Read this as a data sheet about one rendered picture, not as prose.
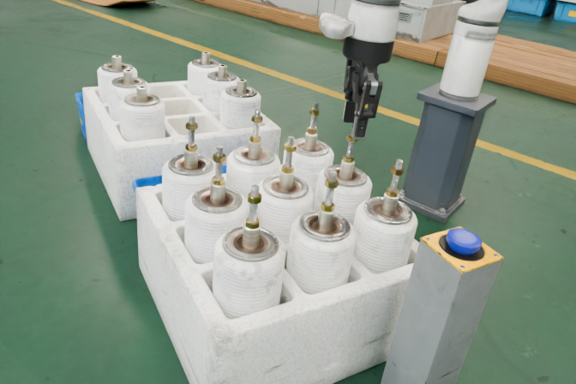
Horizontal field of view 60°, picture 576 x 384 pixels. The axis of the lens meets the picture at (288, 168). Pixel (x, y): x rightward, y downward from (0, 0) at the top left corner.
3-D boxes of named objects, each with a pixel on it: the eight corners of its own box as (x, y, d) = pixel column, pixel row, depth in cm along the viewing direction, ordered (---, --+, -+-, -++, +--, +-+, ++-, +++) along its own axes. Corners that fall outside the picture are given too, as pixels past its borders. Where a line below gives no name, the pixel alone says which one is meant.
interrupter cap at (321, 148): (320, 140, 100) (321, 136, 99) (335, 157, 93) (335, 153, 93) (285, 141, 97) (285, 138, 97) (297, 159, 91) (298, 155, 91)
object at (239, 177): (267, 224, 103) (275, 145, 95) (275, 252, 95) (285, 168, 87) (220, 225, 101) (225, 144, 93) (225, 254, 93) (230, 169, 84)
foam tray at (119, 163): (217, 132, 158) (219, 78, 150) (274, 192, 129) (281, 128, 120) (87, 148, 139) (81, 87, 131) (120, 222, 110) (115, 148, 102)
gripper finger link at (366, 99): (364, 78, 72) (356, 111, 76) (367, 85, 71) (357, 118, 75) (382, 80, 72) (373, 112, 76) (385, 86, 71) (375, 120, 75)
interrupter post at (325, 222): (332, 224, 73) (335, 205, 72) (333, 233, 71) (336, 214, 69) (315, 222, 73) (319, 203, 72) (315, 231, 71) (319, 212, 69)
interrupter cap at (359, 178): (363, 193, 82) (363, 189, 82) (319, 182, 84) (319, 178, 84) (369, 173, 89) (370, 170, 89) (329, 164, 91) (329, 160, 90)
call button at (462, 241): (459, 237, 62) (464, 224, 61) (484, 256, 59) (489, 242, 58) (436, 244, 60) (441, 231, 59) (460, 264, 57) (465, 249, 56)
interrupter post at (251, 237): (254, 238, 68) (255, 219, 66) (262, 249, 66) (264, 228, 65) (238, 243, 67) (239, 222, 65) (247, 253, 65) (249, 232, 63)
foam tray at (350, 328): (307, 226, 116) (317, 158, 108) (422, 346, 87) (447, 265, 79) (138, 266, 98) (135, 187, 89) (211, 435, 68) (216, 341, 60)
